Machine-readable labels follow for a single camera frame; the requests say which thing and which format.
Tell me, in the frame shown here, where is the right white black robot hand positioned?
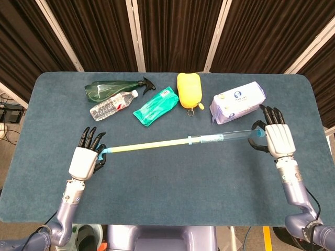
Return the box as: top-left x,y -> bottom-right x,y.
248,104 -> 296,159

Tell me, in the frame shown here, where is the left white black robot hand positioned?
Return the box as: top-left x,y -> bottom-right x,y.
68,126 -> 108,181

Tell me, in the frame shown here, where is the telescopic yellow blue rod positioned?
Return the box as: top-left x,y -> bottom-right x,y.
98,138 -> 203,161

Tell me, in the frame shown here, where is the white tissue pack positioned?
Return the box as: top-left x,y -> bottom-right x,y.
209,81 -> 267,126

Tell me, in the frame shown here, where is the clear plastic water bottle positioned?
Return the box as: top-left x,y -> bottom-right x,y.
90,89 -> 139,122

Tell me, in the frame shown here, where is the brown pleated screen panel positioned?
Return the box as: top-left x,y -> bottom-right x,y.
44,0 -> 146,73
210,0 -> 335,75
0,0 -> 84,104
137,0 -> 232,74
297,36 -> 335,135

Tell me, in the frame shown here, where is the white plastic bucket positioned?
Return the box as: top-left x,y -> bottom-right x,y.
71,223 -> 104,251

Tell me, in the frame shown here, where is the black slipper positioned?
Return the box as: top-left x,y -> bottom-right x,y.
76,225 -> 98,251

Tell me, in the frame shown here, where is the green spray bottle black trigger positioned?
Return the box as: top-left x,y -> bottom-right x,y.
84,76 -> 157,104

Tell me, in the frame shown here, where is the black equipment box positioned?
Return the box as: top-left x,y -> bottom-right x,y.
0,102 -> 26,123

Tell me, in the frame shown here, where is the blue felt table cover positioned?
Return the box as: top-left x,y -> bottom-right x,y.
0,72 -> 335,227

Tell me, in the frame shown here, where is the green wet wipes pack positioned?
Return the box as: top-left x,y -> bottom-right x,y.
132,86 -> 180,128

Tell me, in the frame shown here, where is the lavender robot torso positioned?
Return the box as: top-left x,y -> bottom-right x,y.
106,224 -> 218,251

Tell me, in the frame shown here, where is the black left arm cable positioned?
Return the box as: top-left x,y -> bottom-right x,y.
22,211 -> 58,251

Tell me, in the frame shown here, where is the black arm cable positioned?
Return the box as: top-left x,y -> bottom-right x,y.
22,211 -> 58,251
305,186 -> 322,223

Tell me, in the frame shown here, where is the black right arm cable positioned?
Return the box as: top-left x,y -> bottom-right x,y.
305,186 -> 322,223

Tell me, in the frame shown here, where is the blue cable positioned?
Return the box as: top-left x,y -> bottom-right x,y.
242,226 -> 252,251

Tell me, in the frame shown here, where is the yellow pouch with key ring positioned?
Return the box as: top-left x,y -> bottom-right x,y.
176,73 -> 205,117

